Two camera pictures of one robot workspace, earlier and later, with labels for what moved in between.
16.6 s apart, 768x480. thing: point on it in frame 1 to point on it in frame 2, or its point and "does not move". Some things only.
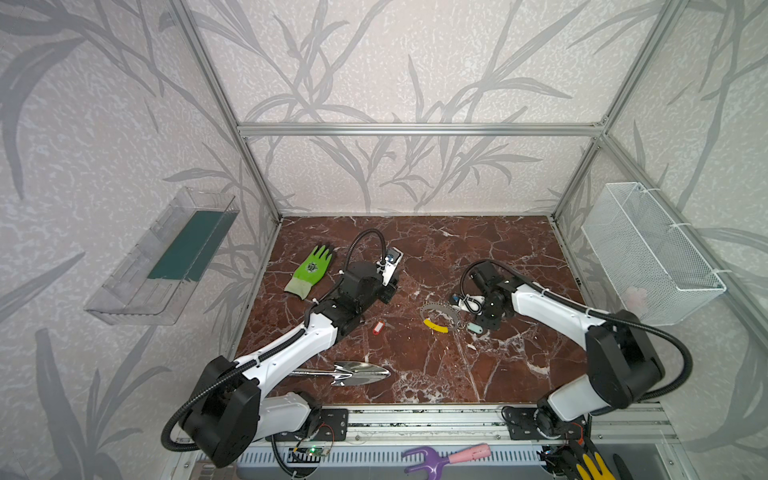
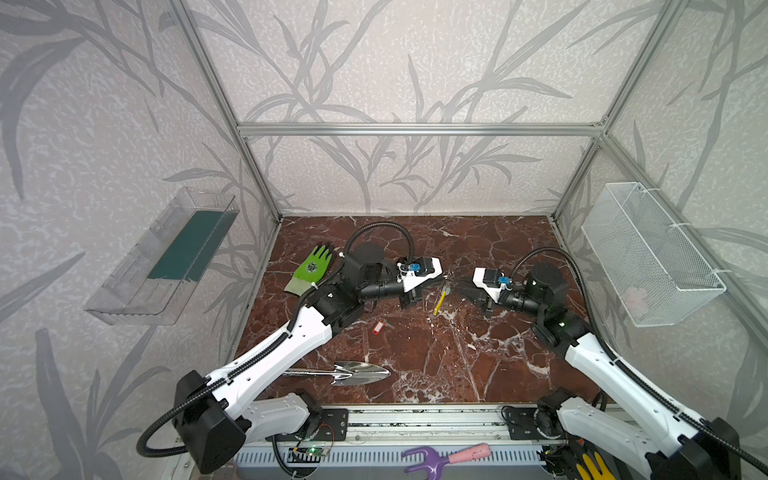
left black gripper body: (384, 291) to (409, 291)
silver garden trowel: (347, 373) does not move
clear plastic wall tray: (152, 281) does not move
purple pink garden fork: (435, 459) does not move
